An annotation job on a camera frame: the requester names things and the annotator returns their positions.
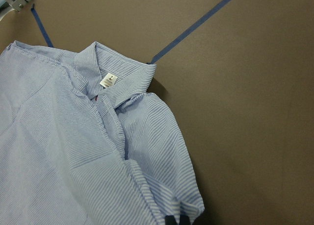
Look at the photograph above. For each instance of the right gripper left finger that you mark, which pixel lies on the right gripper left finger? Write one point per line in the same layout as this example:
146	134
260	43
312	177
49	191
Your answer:
170	220

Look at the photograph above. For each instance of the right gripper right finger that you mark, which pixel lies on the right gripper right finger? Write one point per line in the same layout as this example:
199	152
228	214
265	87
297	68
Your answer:
184	220

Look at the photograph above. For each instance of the light blue striped shirt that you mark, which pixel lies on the light blue striped shirt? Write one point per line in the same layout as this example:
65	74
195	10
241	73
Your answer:
82	142

